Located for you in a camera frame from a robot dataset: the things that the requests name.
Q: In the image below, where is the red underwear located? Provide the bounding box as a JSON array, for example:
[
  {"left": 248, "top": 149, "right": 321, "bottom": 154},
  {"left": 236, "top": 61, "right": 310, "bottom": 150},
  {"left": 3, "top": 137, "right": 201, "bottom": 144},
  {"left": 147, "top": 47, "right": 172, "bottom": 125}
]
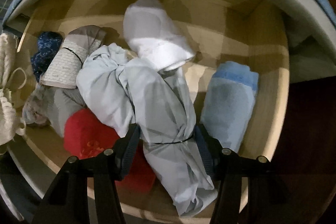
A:
[{"left": 64, "top": 109, "right": 157, "bottom": 193}]

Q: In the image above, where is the light blue underwear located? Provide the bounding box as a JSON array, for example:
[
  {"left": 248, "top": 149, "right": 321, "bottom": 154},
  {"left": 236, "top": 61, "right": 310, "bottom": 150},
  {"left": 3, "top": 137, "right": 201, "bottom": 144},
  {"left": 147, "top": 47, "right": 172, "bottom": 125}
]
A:
[{"left": 201, "top": 61, "right": 259, "bottom": 152}]

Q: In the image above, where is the light blue garment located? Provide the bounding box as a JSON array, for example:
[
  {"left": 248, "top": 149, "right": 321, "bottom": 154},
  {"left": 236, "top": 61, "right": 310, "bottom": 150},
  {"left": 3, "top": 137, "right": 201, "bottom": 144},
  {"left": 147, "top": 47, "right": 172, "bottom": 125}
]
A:
[{"left": 76, "top": 44, "right": 217, "bottom": 217}]

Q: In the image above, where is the grey knit garment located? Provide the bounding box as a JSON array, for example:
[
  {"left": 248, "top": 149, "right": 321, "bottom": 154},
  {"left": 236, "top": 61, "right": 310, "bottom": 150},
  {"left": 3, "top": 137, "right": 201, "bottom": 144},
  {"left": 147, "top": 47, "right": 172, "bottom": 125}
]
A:
[{"left": 22, "top": 85, "right": 86, "bottom": 137}]

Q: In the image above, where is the navy floral underwear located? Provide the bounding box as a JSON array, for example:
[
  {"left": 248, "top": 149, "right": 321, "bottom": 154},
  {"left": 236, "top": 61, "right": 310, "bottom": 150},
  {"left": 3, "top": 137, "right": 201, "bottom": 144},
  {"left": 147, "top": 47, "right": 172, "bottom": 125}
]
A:
[{"left": 30, "top": 31, "right": 63, "bottom": 83}]

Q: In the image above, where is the wooden drawer grey front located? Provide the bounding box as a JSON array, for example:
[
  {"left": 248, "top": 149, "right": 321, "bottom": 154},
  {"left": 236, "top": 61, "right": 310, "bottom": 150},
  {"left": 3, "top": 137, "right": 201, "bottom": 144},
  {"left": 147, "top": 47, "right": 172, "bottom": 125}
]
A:
[{"left": 9, "top": 0, "right": 289, "bottom": 159}]

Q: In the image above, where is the grey honeycomb rolled underwear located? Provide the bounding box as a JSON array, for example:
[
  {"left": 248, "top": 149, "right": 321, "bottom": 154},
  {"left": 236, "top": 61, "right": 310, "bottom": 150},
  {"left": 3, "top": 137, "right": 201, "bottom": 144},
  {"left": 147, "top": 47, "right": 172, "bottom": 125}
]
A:
[{"left": 39, "top": 25, "right": 106, "bottom": 89}]

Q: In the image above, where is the white rolled underwear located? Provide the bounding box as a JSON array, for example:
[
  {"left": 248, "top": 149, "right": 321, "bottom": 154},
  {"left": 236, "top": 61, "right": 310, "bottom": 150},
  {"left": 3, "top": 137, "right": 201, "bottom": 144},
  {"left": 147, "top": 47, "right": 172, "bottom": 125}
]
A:
[{"left": 123, "top": 0, "right": 195, "bottom": 72}]

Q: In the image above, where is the cream knitted cloth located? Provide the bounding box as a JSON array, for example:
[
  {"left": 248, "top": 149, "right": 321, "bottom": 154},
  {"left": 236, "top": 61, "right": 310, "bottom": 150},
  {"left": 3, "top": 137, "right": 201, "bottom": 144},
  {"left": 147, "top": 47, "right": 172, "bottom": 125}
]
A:
[{"left": 1, "top": 33, "right": 27, "bottom": 146}]

